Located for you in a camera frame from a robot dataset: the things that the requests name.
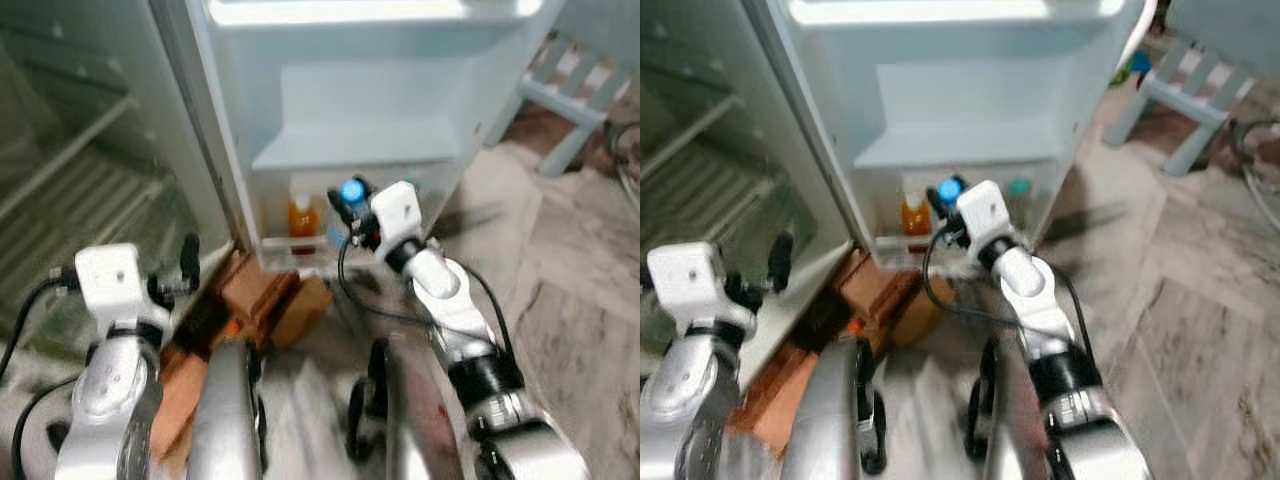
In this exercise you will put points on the blue capped clear bottle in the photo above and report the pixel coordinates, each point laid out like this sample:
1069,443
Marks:
352,190
948,190

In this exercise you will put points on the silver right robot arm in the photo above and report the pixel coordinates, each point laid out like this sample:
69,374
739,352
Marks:
450,300
1035,300

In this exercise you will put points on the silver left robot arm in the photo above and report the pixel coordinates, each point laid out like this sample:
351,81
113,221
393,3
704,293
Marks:
110,395
680,400

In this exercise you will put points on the brown brick fridge stand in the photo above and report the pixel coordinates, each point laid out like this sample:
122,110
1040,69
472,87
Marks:
870,300
260,300

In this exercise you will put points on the white fridge door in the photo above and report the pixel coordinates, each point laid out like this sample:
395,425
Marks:
950,100
350,100

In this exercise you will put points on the white fridge body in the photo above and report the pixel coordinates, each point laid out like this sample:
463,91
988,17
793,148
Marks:
90,120
720,120

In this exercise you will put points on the orange juice bottle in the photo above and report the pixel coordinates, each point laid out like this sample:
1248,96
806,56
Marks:
915,217
303,218

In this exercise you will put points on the teal capped bottle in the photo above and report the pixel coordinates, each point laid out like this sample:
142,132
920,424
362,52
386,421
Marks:
1018,190

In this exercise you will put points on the silver left robot leg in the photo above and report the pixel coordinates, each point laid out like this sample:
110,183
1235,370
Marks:
225,420
830,420

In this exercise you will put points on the silver robot leg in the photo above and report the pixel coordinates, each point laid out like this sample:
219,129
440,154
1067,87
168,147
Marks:
225,420
830,420
400,420

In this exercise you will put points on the silver right robot leg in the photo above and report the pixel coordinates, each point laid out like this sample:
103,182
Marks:
400,420

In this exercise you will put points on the grey wooden chair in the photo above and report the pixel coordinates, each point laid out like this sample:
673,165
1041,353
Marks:
560,100
1180,95

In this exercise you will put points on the blue green plastic item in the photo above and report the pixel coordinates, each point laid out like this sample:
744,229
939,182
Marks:
1138,66

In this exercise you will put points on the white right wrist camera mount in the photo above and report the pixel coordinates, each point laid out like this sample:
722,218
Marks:
398,215
985,215

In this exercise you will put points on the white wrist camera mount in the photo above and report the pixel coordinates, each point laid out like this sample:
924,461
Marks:
685,280
985,215
110,280
398,215

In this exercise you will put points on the clear door shelf rail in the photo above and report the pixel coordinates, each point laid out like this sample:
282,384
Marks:
290,250
905,250

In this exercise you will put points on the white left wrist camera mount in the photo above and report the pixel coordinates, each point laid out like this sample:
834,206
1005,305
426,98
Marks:
110,280
685,280

